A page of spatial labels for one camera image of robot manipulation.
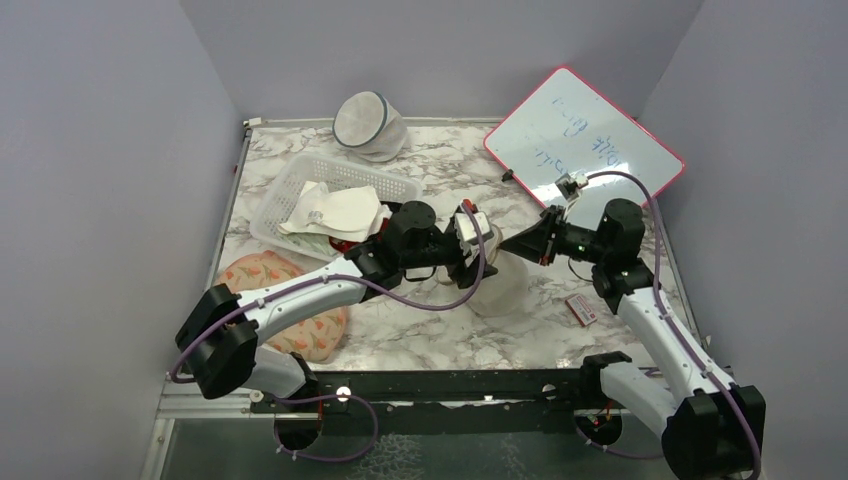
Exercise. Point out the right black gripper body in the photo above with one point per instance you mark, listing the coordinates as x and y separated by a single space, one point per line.
578 242

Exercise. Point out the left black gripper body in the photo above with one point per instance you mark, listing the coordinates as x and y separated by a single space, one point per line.
452 256

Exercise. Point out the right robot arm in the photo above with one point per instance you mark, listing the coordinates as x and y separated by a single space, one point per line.
708 425

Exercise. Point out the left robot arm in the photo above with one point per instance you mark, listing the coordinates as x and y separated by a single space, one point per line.
222 342

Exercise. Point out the round mesh laundry bag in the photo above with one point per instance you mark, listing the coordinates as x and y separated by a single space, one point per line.
370 127

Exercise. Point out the small red box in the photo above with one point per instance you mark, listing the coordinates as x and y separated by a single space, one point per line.
581 309

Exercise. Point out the white cloth in basket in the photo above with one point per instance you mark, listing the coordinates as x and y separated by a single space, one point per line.
351 215

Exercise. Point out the pink framed whiteboard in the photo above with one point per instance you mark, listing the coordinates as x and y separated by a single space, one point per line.
565 126

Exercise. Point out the floral orange cushion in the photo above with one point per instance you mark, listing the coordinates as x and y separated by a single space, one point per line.
314 339

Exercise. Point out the white plastic basket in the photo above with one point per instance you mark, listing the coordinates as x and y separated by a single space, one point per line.
307 168

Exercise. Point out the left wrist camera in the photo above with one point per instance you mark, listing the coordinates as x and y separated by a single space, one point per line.
471 228

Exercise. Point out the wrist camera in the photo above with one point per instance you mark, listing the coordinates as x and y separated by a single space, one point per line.
570 186
471 228

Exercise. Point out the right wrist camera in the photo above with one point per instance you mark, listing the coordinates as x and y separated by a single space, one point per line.
570 186

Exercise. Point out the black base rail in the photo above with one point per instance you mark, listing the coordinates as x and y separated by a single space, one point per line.
305 405

